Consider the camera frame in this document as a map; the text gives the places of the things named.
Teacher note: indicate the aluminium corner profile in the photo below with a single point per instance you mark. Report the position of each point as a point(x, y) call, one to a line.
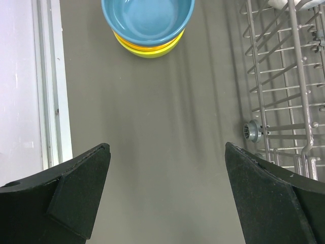
point(53, 104)

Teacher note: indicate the grey wire dish rack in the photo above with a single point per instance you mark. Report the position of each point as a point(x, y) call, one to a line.
point(284, 52)

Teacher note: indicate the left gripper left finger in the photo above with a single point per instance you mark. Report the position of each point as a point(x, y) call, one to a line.
point(57, 205)

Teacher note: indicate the white bowl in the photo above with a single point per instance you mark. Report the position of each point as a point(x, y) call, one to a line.
point(279, 4)

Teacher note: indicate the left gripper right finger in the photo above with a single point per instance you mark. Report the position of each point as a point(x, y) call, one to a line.
point(274, 205)

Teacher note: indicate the yellow-green bowl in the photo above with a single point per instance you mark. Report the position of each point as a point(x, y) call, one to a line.
point(149, 52)

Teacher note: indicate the blue bowl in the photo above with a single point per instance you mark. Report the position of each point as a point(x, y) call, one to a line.
point(148, 22)

